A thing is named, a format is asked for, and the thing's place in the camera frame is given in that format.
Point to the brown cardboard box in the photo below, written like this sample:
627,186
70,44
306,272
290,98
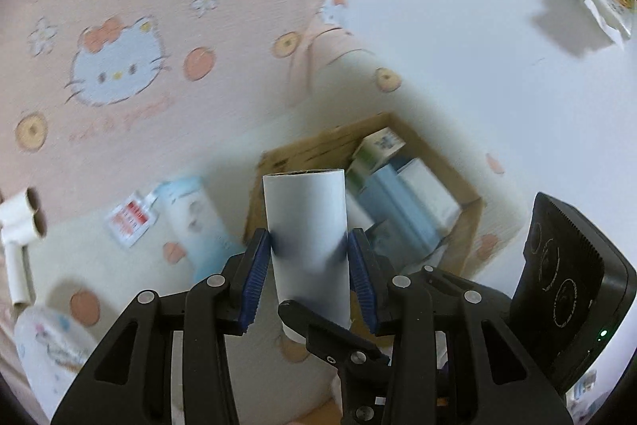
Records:
303,148

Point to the light blue box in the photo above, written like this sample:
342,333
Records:
393,191
398,231

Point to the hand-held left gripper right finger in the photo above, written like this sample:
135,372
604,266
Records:
361,285

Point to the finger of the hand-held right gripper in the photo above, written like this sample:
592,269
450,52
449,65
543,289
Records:
448,278
323,340

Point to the blue and white packet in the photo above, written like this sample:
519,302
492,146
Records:
199,226

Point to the pink printed blanket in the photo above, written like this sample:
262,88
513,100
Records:
149,7

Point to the red and white packet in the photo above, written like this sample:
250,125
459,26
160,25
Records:
132,218

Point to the green and white box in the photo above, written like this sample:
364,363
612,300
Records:
378,148

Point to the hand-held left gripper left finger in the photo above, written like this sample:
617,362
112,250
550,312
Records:
256,280

